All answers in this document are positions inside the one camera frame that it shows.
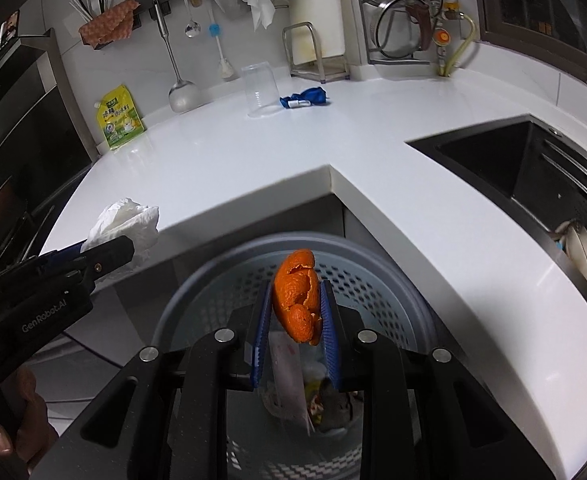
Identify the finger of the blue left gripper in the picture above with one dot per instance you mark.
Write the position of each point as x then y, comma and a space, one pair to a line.
108, 257
63, 256

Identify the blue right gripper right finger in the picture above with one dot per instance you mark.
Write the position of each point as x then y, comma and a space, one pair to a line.
331, 334

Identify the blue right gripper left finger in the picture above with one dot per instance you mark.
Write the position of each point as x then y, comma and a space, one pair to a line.
260, 323

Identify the orange peel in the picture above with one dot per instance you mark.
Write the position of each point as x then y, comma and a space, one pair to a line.
296, 298

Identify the white tissue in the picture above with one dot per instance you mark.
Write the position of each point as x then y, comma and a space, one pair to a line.
126, 217

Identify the pink paper leaflet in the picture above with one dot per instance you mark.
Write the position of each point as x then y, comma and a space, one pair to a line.
288, 378

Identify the clear glass cup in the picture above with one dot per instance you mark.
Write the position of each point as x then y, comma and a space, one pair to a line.
260, 88

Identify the clear plastic bag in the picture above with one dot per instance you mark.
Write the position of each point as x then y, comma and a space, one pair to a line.
272, 402

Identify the dark grey cloth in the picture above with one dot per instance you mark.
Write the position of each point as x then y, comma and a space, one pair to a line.
339, 409

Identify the grey perforated trash basket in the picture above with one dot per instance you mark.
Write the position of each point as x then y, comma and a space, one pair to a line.
260, 446

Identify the black kitchen sink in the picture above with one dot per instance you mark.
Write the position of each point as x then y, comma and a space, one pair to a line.
533, 172

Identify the left hand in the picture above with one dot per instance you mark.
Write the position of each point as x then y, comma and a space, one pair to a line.
26, 434

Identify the yellow green seasoning pouch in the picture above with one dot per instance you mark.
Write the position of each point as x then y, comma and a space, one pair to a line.
118, 118

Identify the steel spatula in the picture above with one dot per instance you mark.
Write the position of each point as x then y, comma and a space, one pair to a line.
184, 95

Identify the orange checkered rag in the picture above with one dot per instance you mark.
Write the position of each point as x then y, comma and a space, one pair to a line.
113, 25

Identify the blue white bottle brush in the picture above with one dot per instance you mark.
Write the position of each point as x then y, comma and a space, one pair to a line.
227, 71

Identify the small steel ladle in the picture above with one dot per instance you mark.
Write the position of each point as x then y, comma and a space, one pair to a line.
192, 28

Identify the steel cutting board rack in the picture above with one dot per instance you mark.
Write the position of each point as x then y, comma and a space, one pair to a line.
316, 53

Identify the black dish rack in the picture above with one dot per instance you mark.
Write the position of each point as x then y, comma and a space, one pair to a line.
369, 13

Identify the white cutting board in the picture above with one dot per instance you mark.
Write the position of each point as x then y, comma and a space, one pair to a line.
326, 18

